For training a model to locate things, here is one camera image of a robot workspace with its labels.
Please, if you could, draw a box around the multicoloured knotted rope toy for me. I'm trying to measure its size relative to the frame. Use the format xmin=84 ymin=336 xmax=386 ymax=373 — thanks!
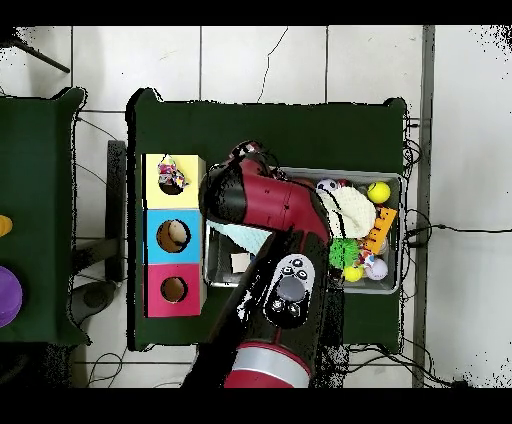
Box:
xmin=357 ymin=239 xmax=377 ymax=268
xmin=156 ymin=153 xmax=190 ymax=190

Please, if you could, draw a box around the wooden box with three holes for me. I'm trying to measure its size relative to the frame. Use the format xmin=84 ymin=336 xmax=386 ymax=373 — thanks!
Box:
xmin=141 ymin=153 xmax=208 ymax=319

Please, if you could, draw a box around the shallow clear plastic bin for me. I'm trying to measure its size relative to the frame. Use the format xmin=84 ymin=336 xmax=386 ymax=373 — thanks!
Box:
xmin=203 ymin=165 xmax=404 ymax=295

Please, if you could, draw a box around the light blue waffle cloth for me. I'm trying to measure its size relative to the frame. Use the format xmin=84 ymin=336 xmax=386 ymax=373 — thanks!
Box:
xmin=206 ymin=221 xmax=273 ymax=256

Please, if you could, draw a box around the small black white soccer ball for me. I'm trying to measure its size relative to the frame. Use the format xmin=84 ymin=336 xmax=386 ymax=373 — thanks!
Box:
xmin=315 ymin=178 xmax=340 ymax=196

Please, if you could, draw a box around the dark green tablecloth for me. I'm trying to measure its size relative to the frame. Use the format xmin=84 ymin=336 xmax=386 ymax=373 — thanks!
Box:
xmin=125 ymin=87 xmax=408 ymax=353
xmin=0 ymin=87 xmax=91 ymax=347

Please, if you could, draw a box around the green spiky rubber ball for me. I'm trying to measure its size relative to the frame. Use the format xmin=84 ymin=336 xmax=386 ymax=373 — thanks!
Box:
xmin=329 ymin=237 xmax=361 ymax=269

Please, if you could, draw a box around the cream waffle cloth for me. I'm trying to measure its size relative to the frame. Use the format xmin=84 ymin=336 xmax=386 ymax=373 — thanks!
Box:
xmin=319 ymin=186 xmax=378 ymax=240

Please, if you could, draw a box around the yellow tennis ball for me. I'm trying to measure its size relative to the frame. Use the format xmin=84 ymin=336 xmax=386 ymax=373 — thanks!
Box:
xmin=366 ymin=180 xmax=392 ymax=205

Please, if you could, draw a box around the orange notched foam block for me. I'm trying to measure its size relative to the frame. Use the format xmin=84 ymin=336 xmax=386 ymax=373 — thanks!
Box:
xmin=362 ymin=206 xmax=399 ymax=256

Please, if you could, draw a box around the white baseball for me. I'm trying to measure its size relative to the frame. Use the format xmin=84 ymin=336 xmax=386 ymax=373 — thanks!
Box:
xmin=364 ymin=257 xmax=389 ymax=282

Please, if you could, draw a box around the black metal stand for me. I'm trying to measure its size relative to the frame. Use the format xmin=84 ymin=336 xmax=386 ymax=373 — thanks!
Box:
xmin=71 ymin=139 xmax=128 ymax=283

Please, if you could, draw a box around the dark grey rounded object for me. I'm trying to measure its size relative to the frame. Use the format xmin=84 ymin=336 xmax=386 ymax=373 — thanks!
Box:
xmin=69 ymin=279 xmax=118 ymax=325

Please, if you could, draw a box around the purple ball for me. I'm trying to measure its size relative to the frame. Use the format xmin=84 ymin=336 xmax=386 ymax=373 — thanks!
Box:
xmin=0 ymin=265 xmax=24 ymax=329

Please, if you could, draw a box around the black tripod leg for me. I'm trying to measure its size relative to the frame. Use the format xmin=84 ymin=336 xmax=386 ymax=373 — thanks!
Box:
xmin=0 ymin=27 xmax=72 ymax=74

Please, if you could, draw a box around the black cable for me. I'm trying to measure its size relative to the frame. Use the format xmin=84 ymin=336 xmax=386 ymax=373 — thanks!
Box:
xmin=403 ymin=207 xmax=512 ymax=249

